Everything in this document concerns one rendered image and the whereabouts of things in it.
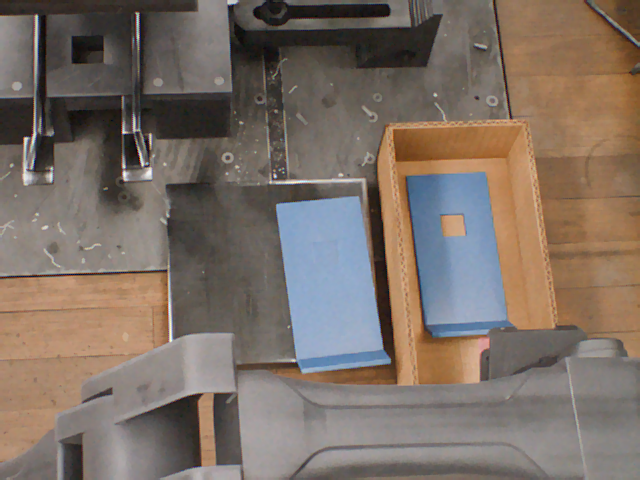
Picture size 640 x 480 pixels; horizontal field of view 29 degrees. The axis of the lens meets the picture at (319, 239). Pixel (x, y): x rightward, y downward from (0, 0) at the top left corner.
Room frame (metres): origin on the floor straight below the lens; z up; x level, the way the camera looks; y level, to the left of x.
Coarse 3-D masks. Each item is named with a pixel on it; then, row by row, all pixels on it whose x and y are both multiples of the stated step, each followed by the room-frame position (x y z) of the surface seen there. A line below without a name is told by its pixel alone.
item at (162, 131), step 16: (80, 48) 0.49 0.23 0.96; (96, 48) 0.49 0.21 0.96; (0, 112) 0.42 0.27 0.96; (16, 112) 0.42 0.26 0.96; (32, 112) 0.43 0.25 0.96; (64, 112) 0.43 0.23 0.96; (160, 112) 0.45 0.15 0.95; (176, 112) 0.46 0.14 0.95; (192, 112) 0.46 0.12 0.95; (208, 112) 0.46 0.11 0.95; (224, 112) 0.47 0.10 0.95; (0, 128) 0.42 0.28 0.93; (16, 128) 0.42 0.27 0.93; (32, 128) 0.42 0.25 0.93; (64, 128) 0.43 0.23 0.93; (160, 128) 0.45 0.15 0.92; (176, 128) 0.46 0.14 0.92; (192, 128) 0.46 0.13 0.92; (208, 128) 0.46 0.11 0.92; (224, 128) 0.47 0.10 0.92
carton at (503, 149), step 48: (384, 144) 0.46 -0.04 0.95; (432, 144) 0.48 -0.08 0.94; (480, 144) 0.49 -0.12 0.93; (528, 144) 0.48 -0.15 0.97; (384, 192) 0.43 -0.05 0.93; (528, 192) 0.45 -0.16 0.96; (384, 240) 0.40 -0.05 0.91; (528, 240) 0.41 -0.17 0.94; (528, 288) 0.38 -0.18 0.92; (480, 336) 0.33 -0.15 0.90
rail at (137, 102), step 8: (136, 16) 0.51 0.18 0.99; (136, 24) 0.51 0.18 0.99; (136, 32) 0.50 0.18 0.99; (136, 40) 0.49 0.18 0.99; (136, 48) 0.49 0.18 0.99; (136, 56) 0.48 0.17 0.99; (136, 64) 0.47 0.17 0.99; (136, 72) 0.46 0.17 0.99; (136, 80) 0.46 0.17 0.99; (136, 88) 0.45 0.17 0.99; (136, 96) 0.44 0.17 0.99; (136, 104) 0.44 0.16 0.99; (136, 112) 0.43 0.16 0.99; (136, 120) 0.42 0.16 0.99; (136, 128) 0.42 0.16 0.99
